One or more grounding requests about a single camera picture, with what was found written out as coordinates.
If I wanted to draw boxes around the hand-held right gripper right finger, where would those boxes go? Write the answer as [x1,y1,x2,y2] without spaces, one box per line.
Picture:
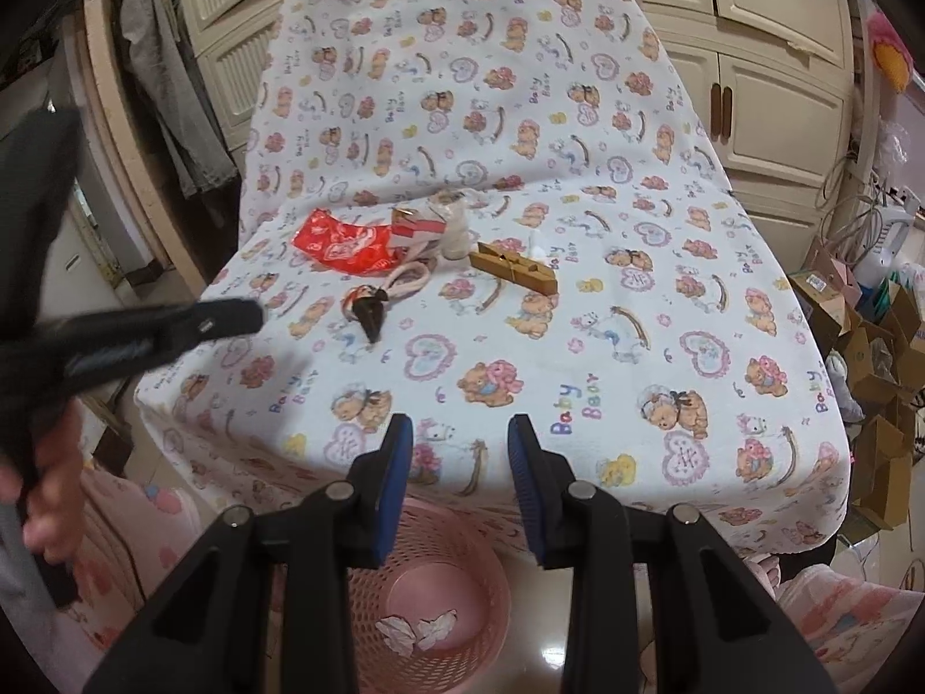
[507,414,839,694]

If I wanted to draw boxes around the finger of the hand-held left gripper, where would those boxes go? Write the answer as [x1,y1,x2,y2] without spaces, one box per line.
[39,296,265,407]

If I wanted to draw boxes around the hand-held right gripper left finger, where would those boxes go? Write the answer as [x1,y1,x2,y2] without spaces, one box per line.
[83,414,415,694]

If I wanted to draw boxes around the pink plastic basket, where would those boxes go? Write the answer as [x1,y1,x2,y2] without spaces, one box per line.
[267,495,514,694]

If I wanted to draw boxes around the dark brown cone piece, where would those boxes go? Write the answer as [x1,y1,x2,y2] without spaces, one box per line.
[357,287,389,345]

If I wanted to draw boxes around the red snack wrapper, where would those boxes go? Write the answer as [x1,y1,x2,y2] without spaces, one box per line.
[291,208,397,277]

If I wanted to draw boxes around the pink hair tie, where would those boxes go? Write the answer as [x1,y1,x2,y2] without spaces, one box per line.
[343,260,435,319]

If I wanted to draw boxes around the wooden clip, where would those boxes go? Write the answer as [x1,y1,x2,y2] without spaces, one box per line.
[468,240,559,297]

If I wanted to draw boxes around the red and white small box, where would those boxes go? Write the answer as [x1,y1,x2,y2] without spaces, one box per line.
[390,206,449,253]

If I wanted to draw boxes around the white small bottle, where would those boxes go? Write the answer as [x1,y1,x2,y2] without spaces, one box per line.
[426,188,482,261]

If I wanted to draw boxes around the person's left hand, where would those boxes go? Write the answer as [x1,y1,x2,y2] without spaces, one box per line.
[0,399,86,565]

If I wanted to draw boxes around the white panel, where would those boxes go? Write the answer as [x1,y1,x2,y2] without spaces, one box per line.
[54,159,156,290]

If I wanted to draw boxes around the white paper scrap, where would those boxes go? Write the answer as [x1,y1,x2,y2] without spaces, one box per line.
[379,614,418,656]
[415,608,461,649]

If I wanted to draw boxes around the grey hanging clothes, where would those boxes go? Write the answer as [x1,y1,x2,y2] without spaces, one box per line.
[116,0,241,198]

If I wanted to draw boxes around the pink printed cloth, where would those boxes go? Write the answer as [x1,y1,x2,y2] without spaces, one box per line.
[72,463,212,655]
[744,553,925,670]

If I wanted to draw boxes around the cream louvered cabinet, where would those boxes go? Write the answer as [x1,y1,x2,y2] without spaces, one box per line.
[169,0,306,154]

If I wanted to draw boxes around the bear print blanket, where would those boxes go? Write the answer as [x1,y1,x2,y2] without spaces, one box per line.
[134,0,850,566]

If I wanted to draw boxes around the pile of cardboard boxes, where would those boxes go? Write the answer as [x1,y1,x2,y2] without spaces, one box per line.
[786,231,925,530]

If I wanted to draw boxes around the pink and yellow plush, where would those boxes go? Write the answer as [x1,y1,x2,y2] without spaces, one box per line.
[863,7,916,95]

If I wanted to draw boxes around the beige curved frame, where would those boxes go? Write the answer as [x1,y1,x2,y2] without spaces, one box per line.
[78,0,212,291]

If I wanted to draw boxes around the grey cables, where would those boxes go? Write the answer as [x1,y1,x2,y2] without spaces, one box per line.
[819,150,891,248]

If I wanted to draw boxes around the white appliance with cord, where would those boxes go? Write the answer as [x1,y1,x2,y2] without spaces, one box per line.
[863,206,925,285]

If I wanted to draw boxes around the cream cabinet with brown handles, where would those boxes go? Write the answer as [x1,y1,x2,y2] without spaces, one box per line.
[628,0,860,234]

